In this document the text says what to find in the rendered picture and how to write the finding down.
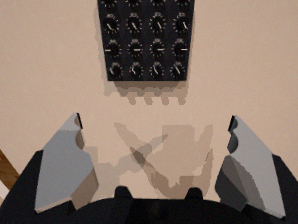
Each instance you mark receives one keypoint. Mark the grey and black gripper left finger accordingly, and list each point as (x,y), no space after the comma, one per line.
(58,180)

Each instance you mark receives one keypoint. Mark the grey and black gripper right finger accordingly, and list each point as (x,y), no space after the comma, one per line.
(255,181)

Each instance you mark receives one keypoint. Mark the black knob box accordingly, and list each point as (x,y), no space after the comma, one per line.
(148,35)

